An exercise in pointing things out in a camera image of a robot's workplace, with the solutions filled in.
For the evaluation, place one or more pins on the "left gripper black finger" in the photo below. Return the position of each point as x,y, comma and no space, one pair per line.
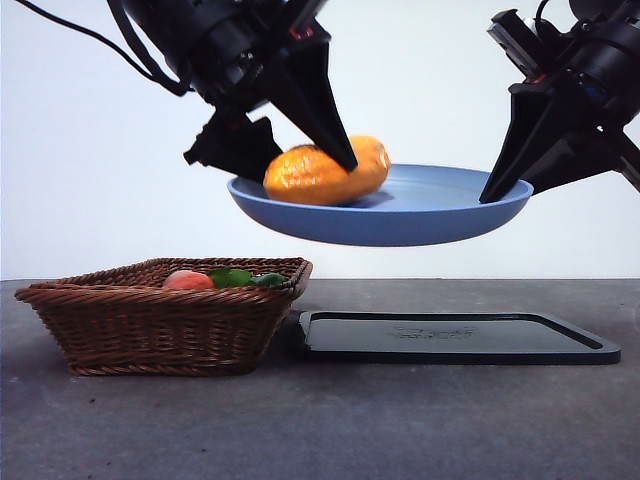
235,150
315,100

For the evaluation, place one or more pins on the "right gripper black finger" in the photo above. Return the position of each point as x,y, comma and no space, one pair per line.
570,165
530,130

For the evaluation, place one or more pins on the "blue round plate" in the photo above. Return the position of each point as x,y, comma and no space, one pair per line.
380,220

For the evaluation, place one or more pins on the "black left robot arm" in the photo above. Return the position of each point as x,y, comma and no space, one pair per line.
200,40

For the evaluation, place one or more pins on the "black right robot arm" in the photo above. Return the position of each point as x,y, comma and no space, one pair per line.
605,50

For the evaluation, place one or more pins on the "brown wicker basket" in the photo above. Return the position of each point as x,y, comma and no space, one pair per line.
150,330

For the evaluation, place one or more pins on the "green leaf vegetable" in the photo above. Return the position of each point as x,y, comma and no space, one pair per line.
227,277

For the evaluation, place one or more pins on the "glossy green pepper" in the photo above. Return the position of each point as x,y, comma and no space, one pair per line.
270,280

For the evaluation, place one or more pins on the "dark teal cutting board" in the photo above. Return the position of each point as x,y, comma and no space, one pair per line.
450,345

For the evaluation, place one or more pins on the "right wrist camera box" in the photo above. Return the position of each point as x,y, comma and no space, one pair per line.
512,40

